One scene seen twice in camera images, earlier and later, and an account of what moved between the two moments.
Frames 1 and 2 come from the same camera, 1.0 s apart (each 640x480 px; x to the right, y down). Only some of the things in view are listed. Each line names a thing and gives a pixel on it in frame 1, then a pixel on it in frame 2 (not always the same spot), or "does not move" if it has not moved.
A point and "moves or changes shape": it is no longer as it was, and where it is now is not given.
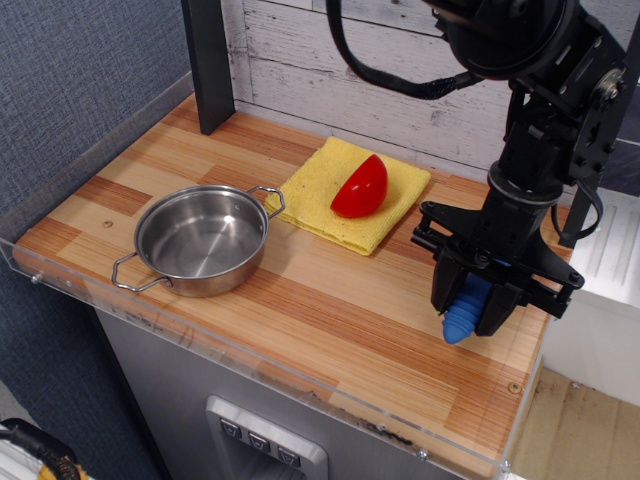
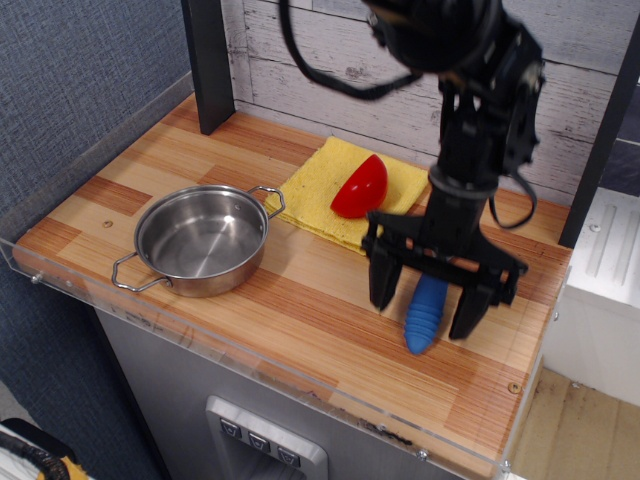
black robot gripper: [504, 241] -> [447, 241]
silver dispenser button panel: [253, 448] does not move
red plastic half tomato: [363, 191] does not move
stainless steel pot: [203, 240] does not move
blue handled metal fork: [461, 319] moves or changes shape
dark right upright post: [586, 196] does not move
